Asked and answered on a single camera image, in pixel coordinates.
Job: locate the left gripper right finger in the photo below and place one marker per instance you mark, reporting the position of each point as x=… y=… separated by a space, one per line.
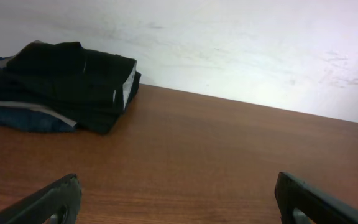
x=299 y=202

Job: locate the navy folded garment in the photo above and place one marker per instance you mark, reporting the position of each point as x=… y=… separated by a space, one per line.
x=18 y=65

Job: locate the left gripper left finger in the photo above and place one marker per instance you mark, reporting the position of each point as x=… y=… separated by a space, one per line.
x=58 y=201

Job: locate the black shorts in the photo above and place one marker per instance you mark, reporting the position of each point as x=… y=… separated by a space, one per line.
x=90 y=87

